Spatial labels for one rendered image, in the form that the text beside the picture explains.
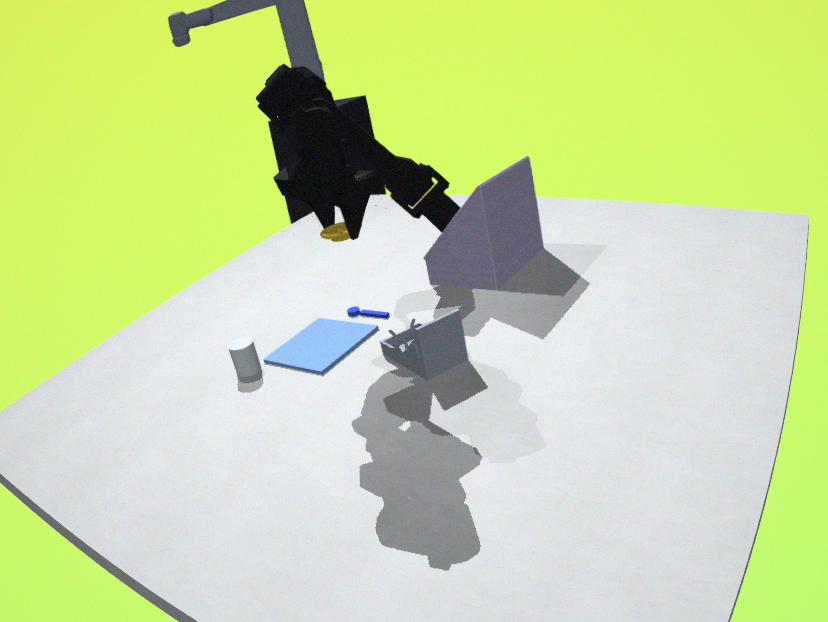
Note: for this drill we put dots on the light blue flat mat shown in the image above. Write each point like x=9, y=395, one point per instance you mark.
x=320, y=345

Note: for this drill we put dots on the yellow plate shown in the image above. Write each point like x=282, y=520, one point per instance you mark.
x=337, y=232

